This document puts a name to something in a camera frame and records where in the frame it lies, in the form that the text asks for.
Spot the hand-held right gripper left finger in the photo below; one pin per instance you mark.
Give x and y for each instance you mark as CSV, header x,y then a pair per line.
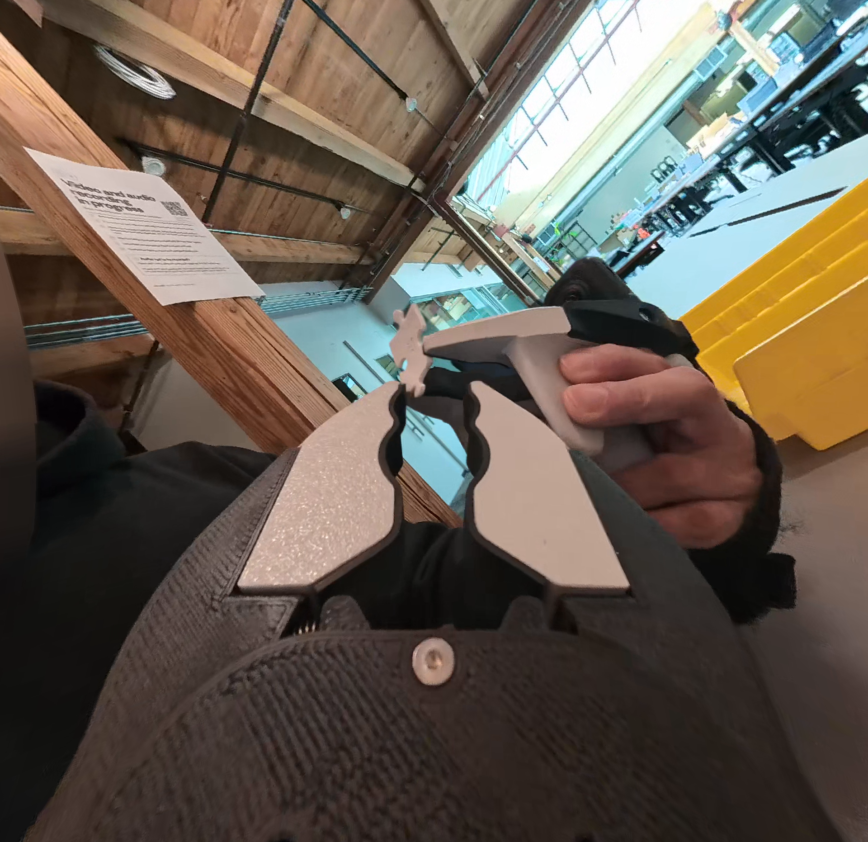
x,y
319,509

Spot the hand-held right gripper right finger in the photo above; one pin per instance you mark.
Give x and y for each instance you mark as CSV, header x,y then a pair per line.
x,y
542,516

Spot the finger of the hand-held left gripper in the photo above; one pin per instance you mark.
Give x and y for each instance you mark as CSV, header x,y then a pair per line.
x,y
502,337
447,379

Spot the cream smiling puzzle piece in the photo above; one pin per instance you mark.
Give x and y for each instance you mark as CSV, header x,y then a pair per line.
x,y
410,350

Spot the yellow plastic bin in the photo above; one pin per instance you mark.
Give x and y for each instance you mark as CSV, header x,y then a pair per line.
x,y
800,381

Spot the person's left hand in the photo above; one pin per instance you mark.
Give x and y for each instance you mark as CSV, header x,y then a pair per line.
x,y
698,462

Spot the wooden beam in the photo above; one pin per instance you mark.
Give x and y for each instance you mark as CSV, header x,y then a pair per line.
x,y
224,353

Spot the person's black hoodie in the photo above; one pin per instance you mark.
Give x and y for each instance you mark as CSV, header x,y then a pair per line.
x,y
102,550

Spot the white paper notice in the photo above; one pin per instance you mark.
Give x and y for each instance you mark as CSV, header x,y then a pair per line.
x,y
149,231

